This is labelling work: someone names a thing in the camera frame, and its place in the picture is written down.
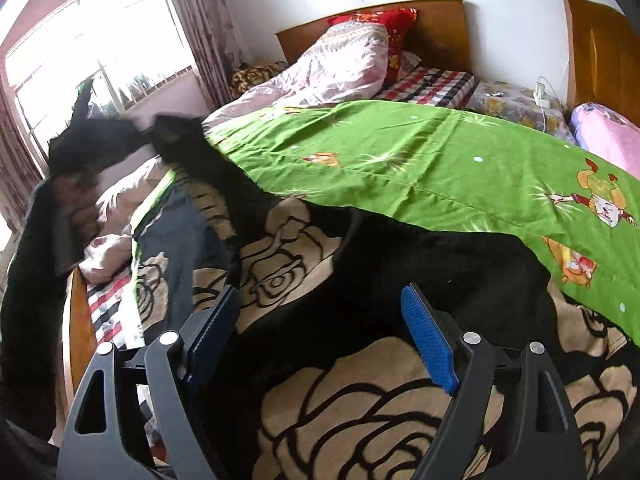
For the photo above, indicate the tiger print cloth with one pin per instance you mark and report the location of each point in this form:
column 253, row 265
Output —
column 255, row 77

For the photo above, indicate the white charger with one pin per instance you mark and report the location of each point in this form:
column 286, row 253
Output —
column 541, row 97

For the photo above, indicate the plain wooden headboard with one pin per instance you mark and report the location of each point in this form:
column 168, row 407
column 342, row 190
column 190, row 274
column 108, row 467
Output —
column 440, row 35

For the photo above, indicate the grooved wooden headboard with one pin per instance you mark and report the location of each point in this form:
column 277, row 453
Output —
column 600, row 50

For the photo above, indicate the pale pink crumpled cloth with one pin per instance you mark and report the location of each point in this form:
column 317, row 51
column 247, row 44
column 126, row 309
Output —
column 115, row 255

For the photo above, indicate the red floral pillow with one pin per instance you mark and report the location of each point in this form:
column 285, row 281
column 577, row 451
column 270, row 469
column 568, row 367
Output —
column 395, row 25

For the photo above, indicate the patterned pink curtain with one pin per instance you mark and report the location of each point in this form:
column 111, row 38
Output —
column 15, row 160
column 200, row 25

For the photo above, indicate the floral covered nightstand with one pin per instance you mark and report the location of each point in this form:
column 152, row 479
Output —
column 505, row 102

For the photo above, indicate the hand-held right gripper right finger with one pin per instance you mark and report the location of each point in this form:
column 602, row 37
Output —
column 430, row 340

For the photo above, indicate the green cartoon print bedsheet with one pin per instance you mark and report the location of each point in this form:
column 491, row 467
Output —
column 400, row 160

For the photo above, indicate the barred window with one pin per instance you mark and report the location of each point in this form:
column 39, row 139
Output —
column 100, row 35

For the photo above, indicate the black pants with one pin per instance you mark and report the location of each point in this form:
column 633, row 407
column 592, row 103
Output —
column 380, row 260

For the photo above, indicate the pink floral quilt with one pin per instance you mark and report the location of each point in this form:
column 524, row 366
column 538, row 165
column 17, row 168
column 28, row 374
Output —
column 325, row 70

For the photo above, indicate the black beige rose blanket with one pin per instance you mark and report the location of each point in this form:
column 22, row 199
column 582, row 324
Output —
column 360, row 410

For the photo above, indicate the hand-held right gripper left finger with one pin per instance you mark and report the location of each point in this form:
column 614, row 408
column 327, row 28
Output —
column 215, row 332

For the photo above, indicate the wooden bed footboard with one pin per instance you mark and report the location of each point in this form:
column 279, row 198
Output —
column 80, row 340

